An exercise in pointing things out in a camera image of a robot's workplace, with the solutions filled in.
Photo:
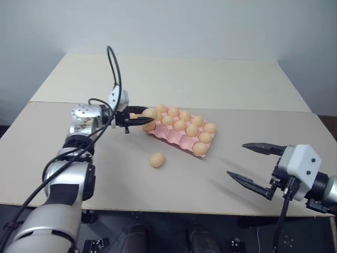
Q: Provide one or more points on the black table clamp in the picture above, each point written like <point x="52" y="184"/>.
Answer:
<point x="88" y="216"/>

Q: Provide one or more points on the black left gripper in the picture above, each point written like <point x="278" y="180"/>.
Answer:
<point x="121" y="120"/>

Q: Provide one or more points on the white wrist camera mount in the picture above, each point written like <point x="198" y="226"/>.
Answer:
<point x="121" y="97"/>
<point x="302" y="163"/>

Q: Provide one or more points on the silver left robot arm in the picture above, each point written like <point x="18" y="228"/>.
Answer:
<point x="65" y="184"/>

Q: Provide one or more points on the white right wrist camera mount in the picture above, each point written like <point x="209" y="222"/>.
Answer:
<point x="302" y="163"/>

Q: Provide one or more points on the tan egg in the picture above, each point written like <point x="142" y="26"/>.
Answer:
<point x="200" y="148"/>
<point x="205" y="137"/>
<point x="173" y="111"/>
<point x="157" y="159"/>
<point x="180" y="125"/>
<point x="209" y="127"/>
<point x="148" y="127"/>
<point x="161" y="107"/>
<point x="192" y="130"/>
<point x="167" y="121"/>
<point x="149" y="113"/>
<point x="184" y="116"/>
<point x="197" y="121"/>

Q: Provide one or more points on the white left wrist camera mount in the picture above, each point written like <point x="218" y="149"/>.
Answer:
<point x="121" y="97"/>

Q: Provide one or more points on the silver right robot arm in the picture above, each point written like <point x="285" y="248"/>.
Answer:
<point x="327" y="189"/>

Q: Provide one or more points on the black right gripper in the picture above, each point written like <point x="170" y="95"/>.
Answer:
<point x="279" y="182"/>

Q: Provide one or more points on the pink egg carton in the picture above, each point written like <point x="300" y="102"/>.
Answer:
<point x="171" y="137"/>

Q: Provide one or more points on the black plate with white marks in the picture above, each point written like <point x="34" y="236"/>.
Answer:
<point x="237" y="245"/>
<point x="96" y="244"/>

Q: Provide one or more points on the dark rounded shape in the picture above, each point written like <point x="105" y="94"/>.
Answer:
<point x="135" y="238"/>
<point x="202" y="238"/>

